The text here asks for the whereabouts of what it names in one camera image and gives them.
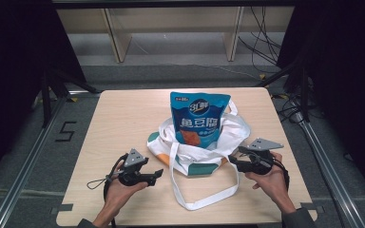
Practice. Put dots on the white tote bag teal patches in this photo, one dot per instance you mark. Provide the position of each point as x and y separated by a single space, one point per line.
234 133

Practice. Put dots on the black metal stand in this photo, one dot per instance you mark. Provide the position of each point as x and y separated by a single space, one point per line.
47 95
303 91

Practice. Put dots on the black curtain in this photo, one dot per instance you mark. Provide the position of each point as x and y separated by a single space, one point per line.
345 63
12 63

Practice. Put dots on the light wooden shelf unit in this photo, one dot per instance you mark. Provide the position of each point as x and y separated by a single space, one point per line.
120 41

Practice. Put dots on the blue snack packet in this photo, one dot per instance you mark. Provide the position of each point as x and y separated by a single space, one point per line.
199 126

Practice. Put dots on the aluminium floor rail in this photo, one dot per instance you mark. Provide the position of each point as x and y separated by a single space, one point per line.
329 171
22 174

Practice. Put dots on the person's right hand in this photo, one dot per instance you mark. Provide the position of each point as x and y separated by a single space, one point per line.
274 183

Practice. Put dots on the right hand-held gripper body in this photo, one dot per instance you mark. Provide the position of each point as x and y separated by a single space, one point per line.
263 144

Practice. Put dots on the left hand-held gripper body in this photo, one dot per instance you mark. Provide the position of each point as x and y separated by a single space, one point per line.
134 158

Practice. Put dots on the person's left hand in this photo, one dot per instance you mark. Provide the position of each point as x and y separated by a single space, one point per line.
120 194

